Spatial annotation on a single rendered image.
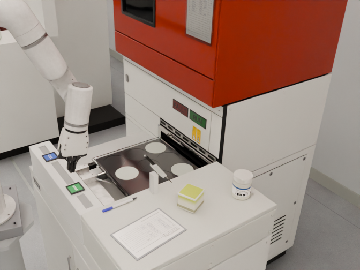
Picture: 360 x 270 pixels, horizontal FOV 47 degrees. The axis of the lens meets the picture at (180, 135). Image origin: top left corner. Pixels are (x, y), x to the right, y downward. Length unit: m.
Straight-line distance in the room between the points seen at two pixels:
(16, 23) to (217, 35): 0.67
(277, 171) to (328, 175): 1.30
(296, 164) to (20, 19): 1.52
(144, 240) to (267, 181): 0.92
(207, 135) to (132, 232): 0.59
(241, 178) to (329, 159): 1.88
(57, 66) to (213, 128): 0.70
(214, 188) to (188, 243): 0.31
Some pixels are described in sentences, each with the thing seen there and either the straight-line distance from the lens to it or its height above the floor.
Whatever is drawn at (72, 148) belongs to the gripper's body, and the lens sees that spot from 1.50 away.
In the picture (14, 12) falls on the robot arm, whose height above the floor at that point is 1.63.
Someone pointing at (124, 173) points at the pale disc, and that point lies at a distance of 1.80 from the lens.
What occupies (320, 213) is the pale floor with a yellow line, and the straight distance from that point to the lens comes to 3.18.
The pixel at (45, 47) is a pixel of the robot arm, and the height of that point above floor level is 1.53.
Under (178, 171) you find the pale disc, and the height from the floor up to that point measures 0.90.
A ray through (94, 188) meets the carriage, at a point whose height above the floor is 0.88.
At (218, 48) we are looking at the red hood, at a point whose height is 1.47.
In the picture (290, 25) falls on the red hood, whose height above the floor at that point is 1.50.
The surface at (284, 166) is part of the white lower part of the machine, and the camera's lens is 2.17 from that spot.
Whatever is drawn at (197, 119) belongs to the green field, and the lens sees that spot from 1.80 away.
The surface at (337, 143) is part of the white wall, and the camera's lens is 3.25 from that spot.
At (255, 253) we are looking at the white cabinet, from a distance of 1.67.
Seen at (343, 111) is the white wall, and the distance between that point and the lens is 3.15.
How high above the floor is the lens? 1.93
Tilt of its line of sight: 30 degrees down
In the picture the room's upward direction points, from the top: 2 degrees clockwise
